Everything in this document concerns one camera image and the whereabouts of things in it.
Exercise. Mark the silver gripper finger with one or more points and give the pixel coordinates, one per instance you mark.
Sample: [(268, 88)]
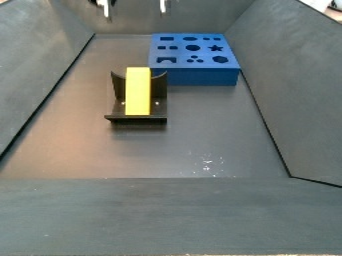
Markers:
[(163, 6), (105, 5)]

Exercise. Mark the yellow arch block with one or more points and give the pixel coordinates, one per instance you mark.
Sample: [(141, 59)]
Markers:
[(138, 91)]

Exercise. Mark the blue foam shape board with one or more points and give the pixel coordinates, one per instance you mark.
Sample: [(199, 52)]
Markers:
[(194, 58)]

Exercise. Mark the black curved fixture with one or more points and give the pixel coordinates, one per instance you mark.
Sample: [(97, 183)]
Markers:
[(158, 100)]

